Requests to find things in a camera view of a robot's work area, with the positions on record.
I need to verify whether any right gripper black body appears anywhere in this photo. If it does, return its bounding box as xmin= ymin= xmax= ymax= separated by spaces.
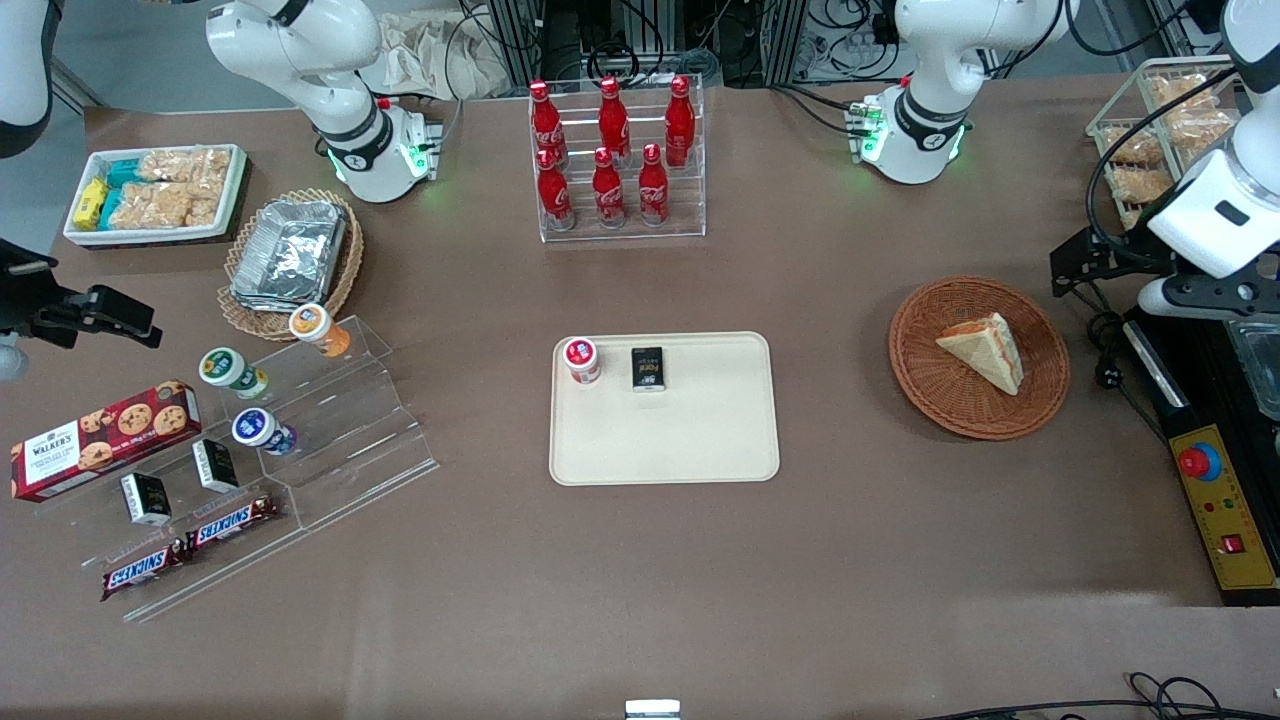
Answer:
xmin=0 ymin=275 xmax=76 ymax=349

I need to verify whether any triangular sandwich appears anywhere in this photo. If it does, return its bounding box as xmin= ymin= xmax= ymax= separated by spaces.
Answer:
xmin=935 ymin=311 xmax=1026 ymax=397

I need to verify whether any round brown wicker basket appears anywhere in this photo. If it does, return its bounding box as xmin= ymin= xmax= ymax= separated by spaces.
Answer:
xmin=888 ymin=276 xmax=1072 ymax=442

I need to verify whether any oval wicker basket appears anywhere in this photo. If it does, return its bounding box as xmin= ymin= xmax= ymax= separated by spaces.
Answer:
xmin=217 ymin=187 xmax=366 ymax=344

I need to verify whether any beige plastic tray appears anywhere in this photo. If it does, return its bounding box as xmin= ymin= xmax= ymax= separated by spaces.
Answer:
xmin=549 ymin=331 xmax=780 ymax=487

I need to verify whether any rice cracker snack packet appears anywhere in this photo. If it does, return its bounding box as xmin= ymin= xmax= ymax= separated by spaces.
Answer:
xmin=1099 ymin=127 xmax=1164 ymax=167
xmin=1164 ymin=108 xmax=1239 ymax=152
xmin=114 ymin=183 xmax=193 ymax=230
xmin=185 ymin=180 xmax=225 ymax=228
xmin=1109 ymin=166 xmax=1174 ymax=205
xmin=138 ymin=147 xmax=233 ymax=187
xmin=1147 ymin=74 xmax=1217 ymax=111

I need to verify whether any white rectangular snack bin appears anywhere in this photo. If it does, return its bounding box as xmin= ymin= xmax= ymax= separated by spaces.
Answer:
xmin=62 ymin=143 xmax=250 ymax=251

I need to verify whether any yellow snack packet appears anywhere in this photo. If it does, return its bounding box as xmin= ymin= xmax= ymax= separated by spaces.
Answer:
xmin=72 ymin=177 xmax=110 ymax=232

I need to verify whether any green lid yogurt cup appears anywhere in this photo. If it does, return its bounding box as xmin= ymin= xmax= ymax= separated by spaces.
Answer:
xmin=197 ymin=346 xmax=270 ymax=402

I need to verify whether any red Walkers cookie box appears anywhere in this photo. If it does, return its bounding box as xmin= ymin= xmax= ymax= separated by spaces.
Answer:
xmin=9 ymin=379 xmax=203 ymax=504

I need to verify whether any clear plastic container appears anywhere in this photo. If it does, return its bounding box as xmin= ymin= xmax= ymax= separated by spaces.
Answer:
xmin=1225 ymin=318 xmax=1280 ymax=422

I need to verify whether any blue lid yogurt cup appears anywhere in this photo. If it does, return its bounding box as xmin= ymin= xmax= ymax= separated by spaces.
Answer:
xmin=231 ymin=407 xmax=299 ymax=458

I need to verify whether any stack of foil trays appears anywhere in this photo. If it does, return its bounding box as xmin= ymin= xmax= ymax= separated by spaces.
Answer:
xmin=229 ymin=199 xmax=349 ymax=312

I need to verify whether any orange lid yogurt cup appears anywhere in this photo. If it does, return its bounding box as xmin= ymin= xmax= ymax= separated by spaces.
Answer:
xmin=288 ymin=302 xmax=353 ymax=360

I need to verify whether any red emergency stop button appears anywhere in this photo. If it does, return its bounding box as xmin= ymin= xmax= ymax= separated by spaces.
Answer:
xmin=1177 ymin=441 xmax=1224 ymax=485

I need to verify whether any Snickers chocolate bar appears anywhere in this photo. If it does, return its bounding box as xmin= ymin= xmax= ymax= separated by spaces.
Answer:
xmin=184 ymin=494 xmax=282 ymax=554
xmin=99 ymin=539 xmax=192 ymax=603

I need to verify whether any clear acrylic tiered stand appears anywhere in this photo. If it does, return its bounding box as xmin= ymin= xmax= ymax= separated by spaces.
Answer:
xmin=38 ymin=315 xmax=440 ymax=624

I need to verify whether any black machine with yellow panel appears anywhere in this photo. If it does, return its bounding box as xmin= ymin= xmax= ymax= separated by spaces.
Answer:
xmin=1122 ymin=300 xmax=1280 ymax=609

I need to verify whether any beige cloth bag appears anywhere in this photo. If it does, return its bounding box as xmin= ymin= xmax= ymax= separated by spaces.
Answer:
xmin=358 ymin=12 xmax=513 ymax=102

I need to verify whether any red cola bottle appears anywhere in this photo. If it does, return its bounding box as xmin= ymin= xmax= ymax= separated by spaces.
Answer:
xmin=637 ymin=143 xmax=670 ymax=228
xmin=597 ymin=76 xmax=632 ymax=166
xmin=536 ymin=148 xmax=577 ymax=232
xmin=529 ymin=80 xmax=567 ymax=167
xmin=664 ymin=75 xmax=697 ymax=169
xmin=591 ymin=147 xmax=627 ymax=230

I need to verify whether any clear acrylic bottle rack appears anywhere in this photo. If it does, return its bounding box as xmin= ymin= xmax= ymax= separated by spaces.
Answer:
xmin=528 ymin=73 xmax=708 ymax=244

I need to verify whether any red lid yogurt cup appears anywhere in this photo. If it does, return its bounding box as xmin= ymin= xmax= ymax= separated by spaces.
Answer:
xmin=563 ymin=337 xmax=602 ymax=386

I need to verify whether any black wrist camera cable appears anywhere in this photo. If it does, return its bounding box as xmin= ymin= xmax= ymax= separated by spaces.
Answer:
xmin=1086 ymin=88 xmax=1247 ymax=251

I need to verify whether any black power cable with plug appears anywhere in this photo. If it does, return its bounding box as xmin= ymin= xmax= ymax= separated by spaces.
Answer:
xmin=1062 ymin=280 xmax=1173 ymax=443

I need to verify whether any white wire rack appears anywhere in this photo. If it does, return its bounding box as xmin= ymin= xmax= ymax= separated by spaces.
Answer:
xmin=1086 ymin=55 xmax=1263 ymax=233

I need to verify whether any black floor cable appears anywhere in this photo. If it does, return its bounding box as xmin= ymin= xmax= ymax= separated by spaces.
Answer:
xmin=916 ymin=672 xmax=1280 ymax=720

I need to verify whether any aluminium frame equipment rack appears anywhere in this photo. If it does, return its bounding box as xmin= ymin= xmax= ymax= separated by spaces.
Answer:
xmin=462 ymin=0 xmax=813 ymax=89

